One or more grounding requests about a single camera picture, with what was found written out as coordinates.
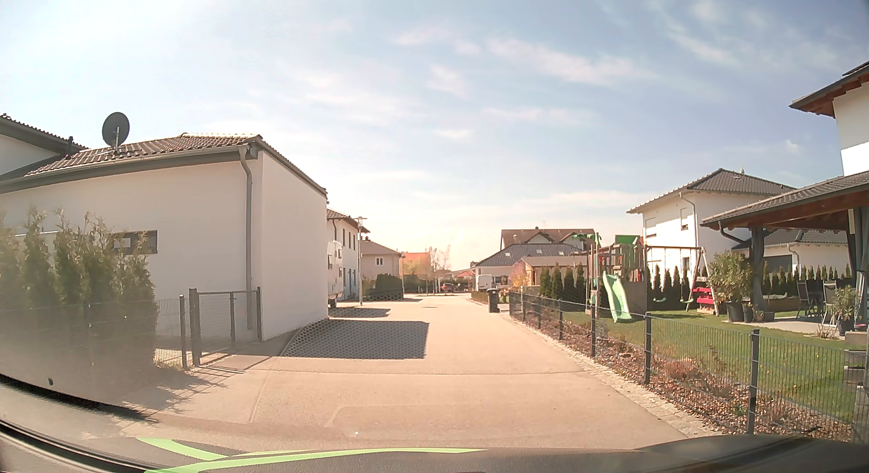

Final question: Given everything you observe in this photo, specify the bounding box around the orange house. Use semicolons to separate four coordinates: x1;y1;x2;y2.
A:
401;251;434;281

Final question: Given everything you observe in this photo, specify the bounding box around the beige house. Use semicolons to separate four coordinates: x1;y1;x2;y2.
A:
360;238;404;284

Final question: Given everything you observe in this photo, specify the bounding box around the white house with brown roof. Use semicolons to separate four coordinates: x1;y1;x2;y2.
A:
326;208;372;301

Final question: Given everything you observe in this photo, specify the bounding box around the house with grey roof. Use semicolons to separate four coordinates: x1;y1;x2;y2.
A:
474;242;589;288

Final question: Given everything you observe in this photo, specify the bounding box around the white camper van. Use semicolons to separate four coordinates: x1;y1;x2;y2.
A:
326;239;346;307

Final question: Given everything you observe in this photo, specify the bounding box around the grass paver parking strip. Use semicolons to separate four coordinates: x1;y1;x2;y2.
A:
281;317;430;360

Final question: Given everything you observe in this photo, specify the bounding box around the grey asphalt road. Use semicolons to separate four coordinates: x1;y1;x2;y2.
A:
102;293;687;454

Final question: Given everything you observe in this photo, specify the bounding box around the row of small conifers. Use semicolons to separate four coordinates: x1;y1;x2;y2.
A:
538;263;589;300

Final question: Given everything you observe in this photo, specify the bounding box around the wooden play tower with slide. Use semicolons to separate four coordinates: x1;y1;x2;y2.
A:
585;233;651;325

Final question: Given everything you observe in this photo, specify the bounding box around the car's own bonnet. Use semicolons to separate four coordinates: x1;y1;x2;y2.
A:
0;419;869;473

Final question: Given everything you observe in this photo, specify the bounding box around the white building with tiled roof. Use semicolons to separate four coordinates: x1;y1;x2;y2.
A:
0;112;329;344

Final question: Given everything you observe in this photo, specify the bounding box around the white house with dark roof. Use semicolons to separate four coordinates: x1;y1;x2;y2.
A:
626;167;795;284

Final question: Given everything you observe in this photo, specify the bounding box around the mulch bed strip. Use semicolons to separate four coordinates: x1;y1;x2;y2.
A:
509;309;853;441

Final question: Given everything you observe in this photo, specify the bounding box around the potted bush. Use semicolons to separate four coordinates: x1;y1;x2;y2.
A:
707;250;753;323

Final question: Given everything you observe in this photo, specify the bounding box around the row of conifer bushes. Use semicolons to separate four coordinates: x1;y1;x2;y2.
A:
0;208;158;386

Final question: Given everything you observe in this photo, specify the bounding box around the green lawn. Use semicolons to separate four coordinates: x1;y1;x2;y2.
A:
563;309;866;423

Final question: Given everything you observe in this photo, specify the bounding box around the garden chair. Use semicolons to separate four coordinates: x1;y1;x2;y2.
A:
796;280;820;319

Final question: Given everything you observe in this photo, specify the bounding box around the white house with wooden carport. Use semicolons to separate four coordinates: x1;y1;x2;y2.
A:
699;60;869;325

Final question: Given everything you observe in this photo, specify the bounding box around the lamp post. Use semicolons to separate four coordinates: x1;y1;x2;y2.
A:
354;215;368;307

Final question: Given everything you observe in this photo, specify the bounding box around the grey wire mesh fence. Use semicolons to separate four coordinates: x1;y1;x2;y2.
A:
153;287;264;368

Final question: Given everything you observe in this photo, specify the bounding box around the dark wire mesh fence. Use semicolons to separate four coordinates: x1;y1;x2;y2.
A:
508;290;869;444

